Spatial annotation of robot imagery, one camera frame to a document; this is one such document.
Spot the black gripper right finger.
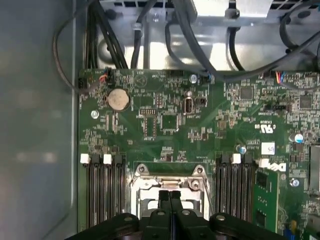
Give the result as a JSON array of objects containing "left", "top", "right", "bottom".
[{"left": 172, "top": 190, "right": 289, "bottom": 240}]

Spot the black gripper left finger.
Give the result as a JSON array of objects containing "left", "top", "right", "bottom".
[{"left": 64, "top": 190, "right": 173, "bottom": 240}]

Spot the metal wire locking lever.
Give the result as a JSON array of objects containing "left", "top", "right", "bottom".
[{"left": 201, "top": 178, "right": 215, "bottom": 215}]

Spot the metal CPU socket cover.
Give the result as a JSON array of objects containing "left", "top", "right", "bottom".
[{"left": 136, "top": 174, "right": 203, "bottom": 218}]

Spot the CPU socket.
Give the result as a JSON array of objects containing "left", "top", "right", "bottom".
[{"left": 129, "top": 161, "right": 212, "bottom": 221}]

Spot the RAM slot with white clips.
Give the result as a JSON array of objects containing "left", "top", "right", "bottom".
[
  {"left": 228, "top": 153, "right": 242, "bottom": 222},
  {"left": 79, "top": 153, "right": 95, "bottom": 227},
  {"left": 102, "top": 153, "right": 115, "bottom": 221},
  {"left": 251, "top": 158, "right": 270, "bottom": 176}
]

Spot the graphics card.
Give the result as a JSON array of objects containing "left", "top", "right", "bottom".
[{"left": 251, "top": 166, "right": 287, "bottom": 240}]

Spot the green motherboard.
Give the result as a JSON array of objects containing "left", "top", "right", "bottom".
[{"left": 78, "top": 67, "right": 320, "bottom": 240}]

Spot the silver coin battery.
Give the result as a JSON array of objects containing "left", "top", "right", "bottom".
[{"left": 106, "top": 88, "right": 131, "bottom": 111}]

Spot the black PC case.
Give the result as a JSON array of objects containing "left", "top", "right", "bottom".
[{"left": 0, "top": 0, "right": 133, "bottom": 240}]

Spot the metal drive cage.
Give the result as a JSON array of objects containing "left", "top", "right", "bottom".
[{"left": 96, "top": 0, "right": 320, "bottom": 72}]

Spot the coloured wire plug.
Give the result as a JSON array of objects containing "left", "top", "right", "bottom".
[
  {"left": 273, "top": 70, "right": 287, "bottom": 85},
  {"left": 98, "top": 66, "right": 112, "bottom": 83}
]

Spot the dark grey clipped cable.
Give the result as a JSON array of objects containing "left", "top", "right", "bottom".
[{"left": 130, "top": 0, "right": 158, "bottom": 70}]

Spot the black cable bundle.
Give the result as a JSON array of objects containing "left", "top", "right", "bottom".
[{"left": 83, "top": 0, "right": 130, "bottom": 70}]

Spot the thick black cable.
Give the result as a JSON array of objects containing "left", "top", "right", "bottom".
[{"left": 163, "top": 0, "right": 212, "bottom": 76}]

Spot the thin grey cable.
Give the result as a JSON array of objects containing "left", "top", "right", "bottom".
[{"left": 51, "top": 13, "right": 112, "bottom": 95}]

